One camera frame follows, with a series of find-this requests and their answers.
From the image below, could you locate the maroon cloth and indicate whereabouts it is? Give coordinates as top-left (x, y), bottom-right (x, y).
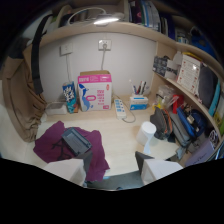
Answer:
top-left (32, 120), bottom-right (111, 183)

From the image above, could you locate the white toilet paper roll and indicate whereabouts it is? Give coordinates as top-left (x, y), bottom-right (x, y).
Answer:
top-left (135, 121), bottom-right (158, 147)

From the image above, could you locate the purple notebook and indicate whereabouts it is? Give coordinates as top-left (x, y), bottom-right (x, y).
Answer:
top-left (183, 137), bottom-right (216, 168)

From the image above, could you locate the grey orange backpack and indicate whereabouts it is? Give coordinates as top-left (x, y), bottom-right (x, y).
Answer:
top-left (149, 106), bottom-right (174, 141)

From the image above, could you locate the blue bag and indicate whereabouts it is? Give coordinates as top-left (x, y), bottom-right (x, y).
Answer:
top-left (175, 106), bottom-right (208, 138)

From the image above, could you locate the clear plastic container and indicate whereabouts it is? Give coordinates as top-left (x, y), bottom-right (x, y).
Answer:
top-left (44, 101), bottom-right (68, 116)

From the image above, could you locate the blue and white pen holder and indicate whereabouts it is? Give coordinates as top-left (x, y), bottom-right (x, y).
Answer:
top-left (128, 79), bottom-right (150, 111)

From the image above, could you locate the red object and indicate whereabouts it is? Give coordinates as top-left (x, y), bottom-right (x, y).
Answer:
top-left (171, 94), bottom-right (185, 115)

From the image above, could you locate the white power strip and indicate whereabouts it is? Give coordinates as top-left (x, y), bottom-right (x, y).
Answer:
top-left (113, 98), bottom-right (128, 120)

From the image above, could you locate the blue snack packet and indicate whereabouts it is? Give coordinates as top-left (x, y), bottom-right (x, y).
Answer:
top-left (61, 80), bottom-right (80, 115)

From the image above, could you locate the pink and white cardboard box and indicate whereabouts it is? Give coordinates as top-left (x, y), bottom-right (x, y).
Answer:
top-left (77, 69), bottom-right (113, 113)

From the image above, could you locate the dark grey pouch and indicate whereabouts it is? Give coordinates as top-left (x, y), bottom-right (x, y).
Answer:
top-left (197, 65), bottom-right (219, 110)

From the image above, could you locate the white red printed box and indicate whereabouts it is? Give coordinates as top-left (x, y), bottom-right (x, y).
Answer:
top-left (176, 53), bottom-right (203, 96)

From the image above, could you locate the black patterned box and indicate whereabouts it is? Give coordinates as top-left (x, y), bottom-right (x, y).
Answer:
top-left (152, 55), bottom-right (171, 78)

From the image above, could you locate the row of books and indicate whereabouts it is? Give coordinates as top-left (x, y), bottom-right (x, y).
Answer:
top-left (128, 0), bottom-right (176, 36)

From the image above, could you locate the black hanging strap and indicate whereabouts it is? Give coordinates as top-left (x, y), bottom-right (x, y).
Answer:
top-left (30, 13), bottom-right (54, 96)

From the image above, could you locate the white wall switch plate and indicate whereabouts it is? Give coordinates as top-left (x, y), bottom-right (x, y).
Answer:
top-left (59, 42), bottom-right (74, 56)

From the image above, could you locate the white wall socket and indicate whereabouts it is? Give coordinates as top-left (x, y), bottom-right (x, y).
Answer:
top-left (97, 39), bottom-right (113, 52)

